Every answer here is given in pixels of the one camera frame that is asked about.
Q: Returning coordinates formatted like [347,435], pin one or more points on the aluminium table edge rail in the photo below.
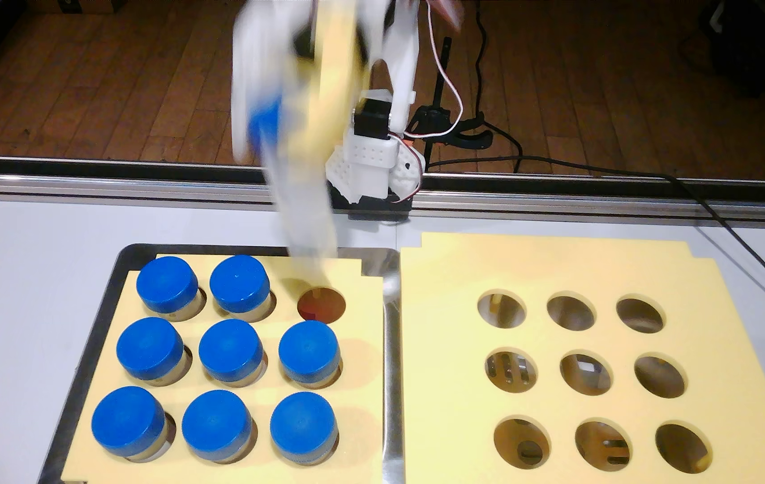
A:
[87,183]

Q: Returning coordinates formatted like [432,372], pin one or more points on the yellow foam tube rack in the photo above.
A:
[449,376]
[355,403]

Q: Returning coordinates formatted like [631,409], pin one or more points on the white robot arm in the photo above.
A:
[372,158]

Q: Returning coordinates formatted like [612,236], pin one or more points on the black bag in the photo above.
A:
[759,47]

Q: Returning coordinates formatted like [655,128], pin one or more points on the red rack under foam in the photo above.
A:
[319,314]

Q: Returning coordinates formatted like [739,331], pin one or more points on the white lattice gripper finger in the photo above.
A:
[255,67]

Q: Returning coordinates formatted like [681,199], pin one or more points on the blue-capped test tube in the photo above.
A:
[216,423]
[149,348]
[128,420]
[230,348]
[303,425]
[302,215]
[308,349]
[166,282]
[240,282]

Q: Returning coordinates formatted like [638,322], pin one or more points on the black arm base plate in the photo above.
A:
[376,210]

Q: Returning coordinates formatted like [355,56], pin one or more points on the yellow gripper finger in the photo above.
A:
[335,67]

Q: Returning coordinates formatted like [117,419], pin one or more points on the black bar clamp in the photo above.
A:
[470,138]

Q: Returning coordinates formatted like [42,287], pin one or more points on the steel tray with black rim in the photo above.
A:
[97,322]

